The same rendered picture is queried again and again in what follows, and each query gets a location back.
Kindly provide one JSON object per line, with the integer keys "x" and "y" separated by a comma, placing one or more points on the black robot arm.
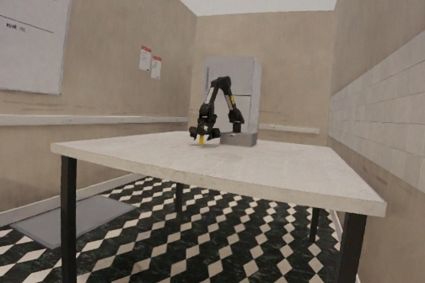
{"x": 207, "y": 108}

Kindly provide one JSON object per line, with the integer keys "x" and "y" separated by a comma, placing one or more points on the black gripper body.
{"x": 214, "y": 131}

